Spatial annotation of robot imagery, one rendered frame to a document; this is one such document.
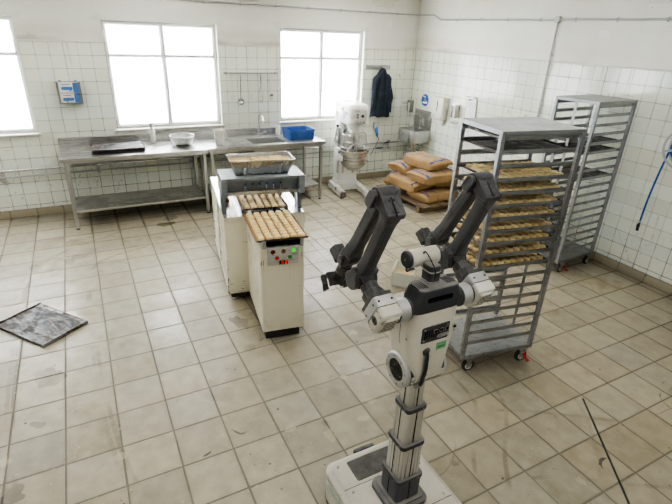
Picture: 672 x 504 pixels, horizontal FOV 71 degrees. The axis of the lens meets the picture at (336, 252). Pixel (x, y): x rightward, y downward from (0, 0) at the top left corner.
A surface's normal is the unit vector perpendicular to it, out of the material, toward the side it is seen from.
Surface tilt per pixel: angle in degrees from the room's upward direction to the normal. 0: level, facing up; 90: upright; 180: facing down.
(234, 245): 90
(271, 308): 90
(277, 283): 90
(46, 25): 90
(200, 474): 0
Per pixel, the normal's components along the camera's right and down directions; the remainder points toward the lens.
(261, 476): 0.04, -0.91
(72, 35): 0.46, 0.39
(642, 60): -0.89, 0.16
